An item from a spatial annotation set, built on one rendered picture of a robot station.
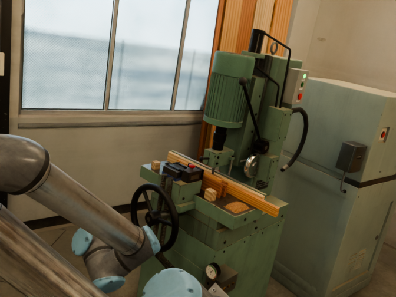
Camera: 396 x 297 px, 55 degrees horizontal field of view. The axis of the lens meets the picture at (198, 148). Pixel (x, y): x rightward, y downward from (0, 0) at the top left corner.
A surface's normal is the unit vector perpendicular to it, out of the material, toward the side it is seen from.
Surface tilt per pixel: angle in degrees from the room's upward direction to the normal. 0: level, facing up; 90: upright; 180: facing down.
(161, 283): 40
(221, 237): 90
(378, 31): 90
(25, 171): 85
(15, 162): 67
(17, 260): 78
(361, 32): 90
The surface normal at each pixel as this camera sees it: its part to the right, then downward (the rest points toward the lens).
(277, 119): -0.68, 0.11
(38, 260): 0.80, -0.20
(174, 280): -0.39, -0.70
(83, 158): 0.62, 0.33
